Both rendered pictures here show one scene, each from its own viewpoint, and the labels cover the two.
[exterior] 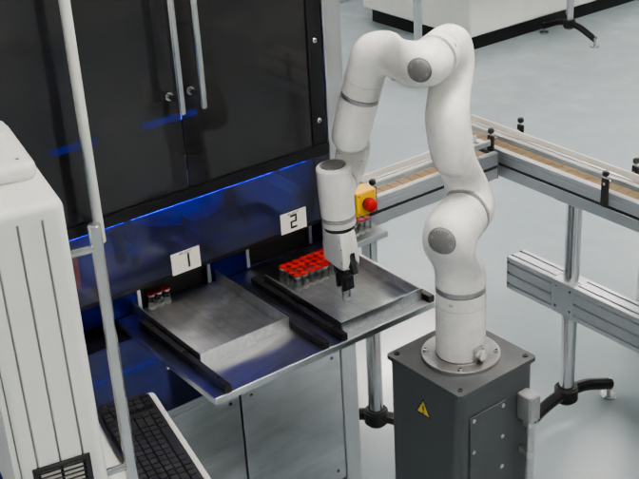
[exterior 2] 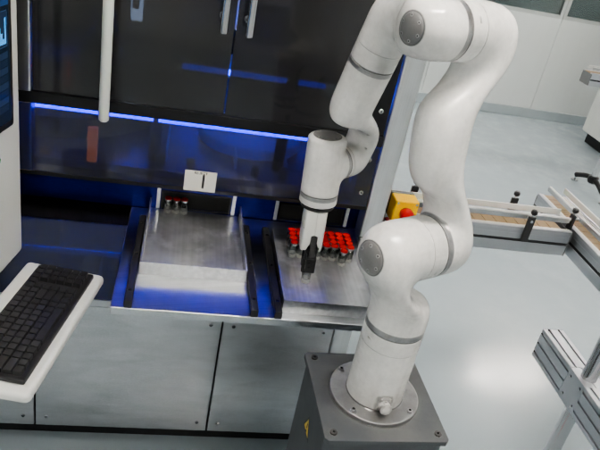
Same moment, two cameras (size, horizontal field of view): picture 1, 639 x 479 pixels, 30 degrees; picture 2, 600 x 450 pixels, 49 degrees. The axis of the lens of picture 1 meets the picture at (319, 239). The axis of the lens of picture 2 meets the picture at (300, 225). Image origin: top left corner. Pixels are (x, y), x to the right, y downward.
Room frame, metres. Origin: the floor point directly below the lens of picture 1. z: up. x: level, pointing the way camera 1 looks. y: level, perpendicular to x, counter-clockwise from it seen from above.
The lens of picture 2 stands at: (1.37, -0.53, 1.78)
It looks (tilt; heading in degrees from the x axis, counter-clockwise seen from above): 28 degrees down; 23
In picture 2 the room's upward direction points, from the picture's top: 12 degrees clockwise
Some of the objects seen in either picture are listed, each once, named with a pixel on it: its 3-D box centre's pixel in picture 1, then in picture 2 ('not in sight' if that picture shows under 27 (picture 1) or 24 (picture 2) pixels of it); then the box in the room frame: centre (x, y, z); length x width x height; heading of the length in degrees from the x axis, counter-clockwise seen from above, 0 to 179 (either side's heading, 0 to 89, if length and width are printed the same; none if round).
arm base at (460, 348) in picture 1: (460, 321); (383, 360); (2.44, -0.32, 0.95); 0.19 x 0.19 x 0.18
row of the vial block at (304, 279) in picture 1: (321, 273); (320, 251); (2.82, 0.00, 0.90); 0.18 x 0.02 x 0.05; 125
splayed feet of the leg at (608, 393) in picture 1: (565, 403); not in sight; (3.34, -0.80, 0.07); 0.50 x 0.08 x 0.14; 125
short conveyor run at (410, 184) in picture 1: (404, 180); (468, 216); (3.36, -0.27, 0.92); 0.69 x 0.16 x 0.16; 125
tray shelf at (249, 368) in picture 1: (280, 312); (258, 265); (2.69, 0.11, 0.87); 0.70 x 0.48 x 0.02; 125
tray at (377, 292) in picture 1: (341, 287); (325, 270); (2.75, -0.05, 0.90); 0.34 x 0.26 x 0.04; 35
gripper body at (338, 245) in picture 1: (340, 241); (314, 221); (2.59, -0.05, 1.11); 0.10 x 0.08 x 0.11; 29
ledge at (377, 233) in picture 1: (356, 232); not in sight; (3.13, -0.11, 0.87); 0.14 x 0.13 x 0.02; 35
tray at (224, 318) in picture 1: (208, 315); (195, 237); (2.64, 0.29, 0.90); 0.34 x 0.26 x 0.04; 35
